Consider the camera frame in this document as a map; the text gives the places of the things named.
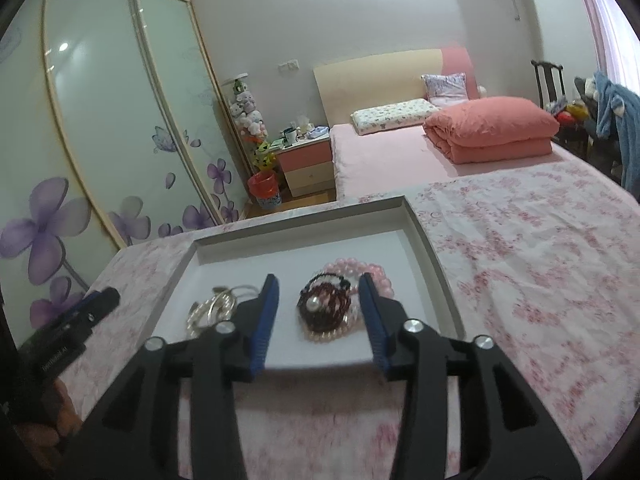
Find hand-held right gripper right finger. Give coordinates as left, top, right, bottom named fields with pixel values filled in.
left=358, top=272, right=583, bottom=480

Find wardrobe with purple flower doors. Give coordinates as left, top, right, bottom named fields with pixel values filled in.
left=0, top=0, right=251, bottom=341

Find red trash bin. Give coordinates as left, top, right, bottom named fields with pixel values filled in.
left=247, top=169, right=281, bottom=209

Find white floral flat pillow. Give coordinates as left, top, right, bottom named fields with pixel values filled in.
left=350, top=99, right=438, bottom=136

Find dark wooden chair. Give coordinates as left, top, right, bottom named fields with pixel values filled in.
left=531, top=59, right=568, bottom=108

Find beige and pink bed headboard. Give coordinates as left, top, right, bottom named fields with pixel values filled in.
left=313, top=46, right=481, bottom=128

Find grey cardboard box tray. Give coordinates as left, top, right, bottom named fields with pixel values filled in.
left=150, top=195, right=467, bottom=371

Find dark red bead bracelet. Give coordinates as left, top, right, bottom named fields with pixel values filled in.
left=297, top=274, right=358, bottom=333

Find pink floral bedspread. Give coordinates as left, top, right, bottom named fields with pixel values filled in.
left=65, top=162, right=640, bottom=480

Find white pearl necklace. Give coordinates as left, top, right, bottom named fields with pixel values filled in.
left=186, top=292, right=240, bottom=340

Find pink bed sheet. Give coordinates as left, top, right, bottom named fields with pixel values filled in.
left=329, top=122, right=586, bottom=201

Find pile of colourful toys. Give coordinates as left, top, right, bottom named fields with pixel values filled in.
left=547, top=100, right=596, bottom=126

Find person's left hand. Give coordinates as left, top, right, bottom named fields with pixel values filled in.
left=15, top=377, right=82, bottom=461

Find hanging plush toys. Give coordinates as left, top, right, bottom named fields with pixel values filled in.
left=230, top=79, right=268, bottom=143

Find pink pearl bracelet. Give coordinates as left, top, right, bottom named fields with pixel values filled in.
left=304, top=310, right=363, bottom=345

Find yellow green toy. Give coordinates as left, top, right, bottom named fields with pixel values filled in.
left=252, top=141, right=278, bottom=171

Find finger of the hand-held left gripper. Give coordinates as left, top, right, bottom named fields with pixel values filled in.
left=17, top=287, right=121, bottom=376
left=60, top=291, right=103, bottom=318

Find silver cuff bracelet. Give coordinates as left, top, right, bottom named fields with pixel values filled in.
left=212, top=284, right=262, bottom=302

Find lilac printed pillow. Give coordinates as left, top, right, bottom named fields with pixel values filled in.
left=421, top=73, right=471, bottom=107

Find pink curtain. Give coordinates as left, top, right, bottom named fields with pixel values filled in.
left=570, top=0, right=640, bottom=96

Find folded pink quilt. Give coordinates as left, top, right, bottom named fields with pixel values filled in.
left=423, top=96, right=561, bottom=165

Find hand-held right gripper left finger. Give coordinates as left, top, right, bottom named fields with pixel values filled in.
left=55, top=274, right=280, bottom=480

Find pink cat-paw bead bracelet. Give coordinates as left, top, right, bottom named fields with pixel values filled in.
left=320, top=257, right=396, bottom=313

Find pink and beige nightstand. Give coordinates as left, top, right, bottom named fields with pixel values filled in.
left=275, top=135, right=335, bottom=198

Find blue fleece garment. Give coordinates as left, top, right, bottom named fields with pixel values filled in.
left=592, top=71, right=640, bottom=191

